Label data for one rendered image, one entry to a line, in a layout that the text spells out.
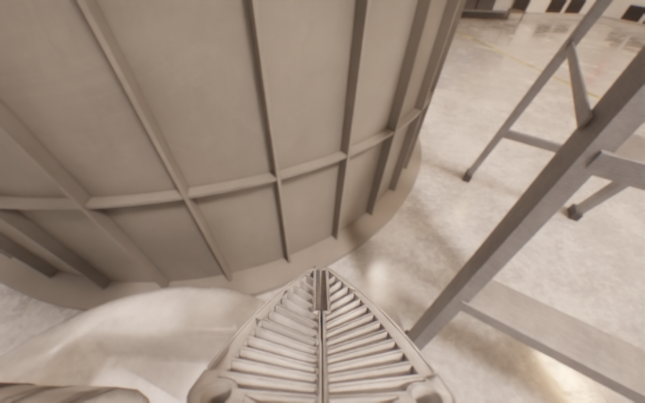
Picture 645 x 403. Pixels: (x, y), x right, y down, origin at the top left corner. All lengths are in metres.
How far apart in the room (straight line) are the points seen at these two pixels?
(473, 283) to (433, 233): 0.55
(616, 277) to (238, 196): 1.32
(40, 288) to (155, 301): 0.69
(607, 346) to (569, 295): 0.50
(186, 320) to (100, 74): 0.39
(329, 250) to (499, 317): 0.51
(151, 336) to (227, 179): 0.31
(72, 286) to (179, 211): 0.54
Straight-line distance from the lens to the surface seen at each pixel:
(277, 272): 0.83
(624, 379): 0.68
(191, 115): 0.49
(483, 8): 6.76
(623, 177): 0.46
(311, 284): 0.17
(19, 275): 1.25
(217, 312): 0.45
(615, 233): 1.58
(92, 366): 0.56
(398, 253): 0.94
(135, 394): 0.24
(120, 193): 0.64
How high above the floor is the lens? 0.76
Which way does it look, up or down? 46 degrees down
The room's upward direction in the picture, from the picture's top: 3 degrees clockwise
